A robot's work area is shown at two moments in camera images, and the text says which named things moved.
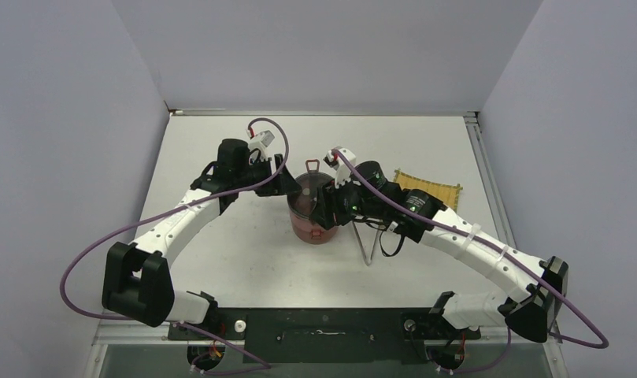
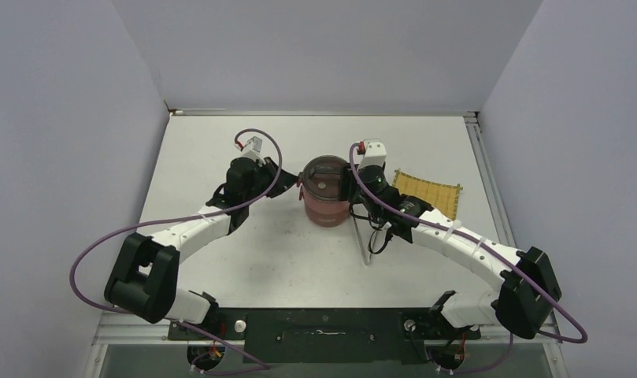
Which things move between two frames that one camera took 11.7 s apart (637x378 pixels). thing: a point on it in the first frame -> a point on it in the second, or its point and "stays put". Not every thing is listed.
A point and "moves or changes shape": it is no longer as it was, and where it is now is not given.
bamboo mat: [447, 194] stays put
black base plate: [323, 336] stays put
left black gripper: [282, 184] stays put
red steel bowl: [313, 234] moves or changes shape
